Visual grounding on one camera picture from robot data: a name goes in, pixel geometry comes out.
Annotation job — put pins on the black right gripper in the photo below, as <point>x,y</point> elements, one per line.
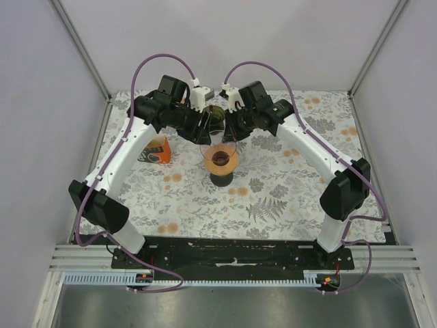
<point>232,134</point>

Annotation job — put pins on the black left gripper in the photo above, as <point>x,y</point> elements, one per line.
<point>203,134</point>

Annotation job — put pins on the clear glass dripper cone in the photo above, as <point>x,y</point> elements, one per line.
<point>215,139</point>

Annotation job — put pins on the round bamboo dripper holder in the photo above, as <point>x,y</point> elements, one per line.
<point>208,151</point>

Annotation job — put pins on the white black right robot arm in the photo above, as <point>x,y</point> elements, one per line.
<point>251,107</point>

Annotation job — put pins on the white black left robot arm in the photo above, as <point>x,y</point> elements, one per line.
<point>173,104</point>

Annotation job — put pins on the orange coffee filter box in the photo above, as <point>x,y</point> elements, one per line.
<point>158,151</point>

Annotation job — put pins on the dark green glass jar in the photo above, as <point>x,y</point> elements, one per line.
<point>216,122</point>

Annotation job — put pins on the floral patterned table mat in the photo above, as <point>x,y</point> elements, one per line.
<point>274,194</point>

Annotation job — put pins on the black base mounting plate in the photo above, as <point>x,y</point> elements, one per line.
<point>188,256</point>

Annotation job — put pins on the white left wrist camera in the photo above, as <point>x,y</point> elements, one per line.
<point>200,95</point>

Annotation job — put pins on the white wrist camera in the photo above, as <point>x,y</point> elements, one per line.
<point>232,96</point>
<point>200,95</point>

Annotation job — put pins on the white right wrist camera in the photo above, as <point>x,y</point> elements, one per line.
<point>232,96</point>

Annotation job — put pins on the white slotted cable duct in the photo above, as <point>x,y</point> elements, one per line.
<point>140,280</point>

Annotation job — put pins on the right aluminium frame post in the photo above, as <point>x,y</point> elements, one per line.
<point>383,36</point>

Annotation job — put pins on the aluminium front rail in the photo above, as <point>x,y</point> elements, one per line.
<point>385,259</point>

